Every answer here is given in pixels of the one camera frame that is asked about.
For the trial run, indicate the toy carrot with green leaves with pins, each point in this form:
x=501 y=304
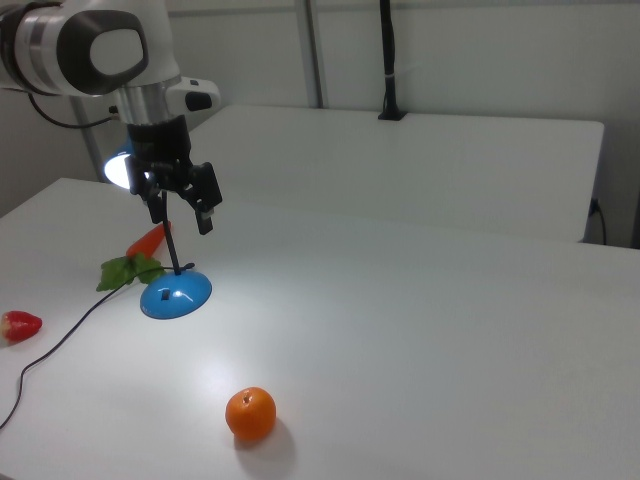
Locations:
x=145 y=242

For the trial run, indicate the red toy strawberry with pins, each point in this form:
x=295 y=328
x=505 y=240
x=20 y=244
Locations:
x=21 y=326

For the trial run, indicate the white side table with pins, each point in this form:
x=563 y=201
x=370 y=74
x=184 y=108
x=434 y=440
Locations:
x=380 y=170

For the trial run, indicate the orange mandarin fruit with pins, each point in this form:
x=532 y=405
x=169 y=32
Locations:
x=251 y=414

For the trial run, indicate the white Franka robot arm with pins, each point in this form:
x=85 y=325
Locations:
x=117 y=45

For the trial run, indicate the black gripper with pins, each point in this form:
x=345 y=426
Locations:
x=159 y=142

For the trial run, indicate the black clamped pole stand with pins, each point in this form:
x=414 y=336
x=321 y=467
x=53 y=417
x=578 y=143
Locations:
x=389 y=60

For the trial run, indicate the grey vertical wall frame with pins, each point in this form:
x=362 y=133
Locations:
x=312 y=50

